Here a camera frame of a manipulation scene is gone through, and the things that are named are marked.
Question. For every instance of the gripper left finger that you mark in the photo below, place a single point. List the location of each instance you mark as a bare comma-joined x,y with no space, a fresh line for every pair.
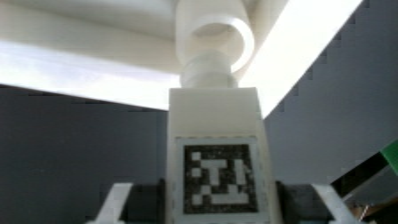
111,211

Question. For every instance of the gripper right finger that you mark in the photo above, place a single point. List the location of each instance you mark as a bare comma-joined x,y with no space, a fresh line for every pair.
339,209

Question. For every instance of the white table leg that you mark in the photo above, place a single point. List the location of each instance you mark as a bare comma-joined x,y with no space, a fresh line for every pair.
221,189

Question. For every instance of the white square tabletop tray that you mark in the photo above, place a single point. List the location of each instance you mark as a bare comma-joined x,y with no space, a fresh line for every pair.
104,48

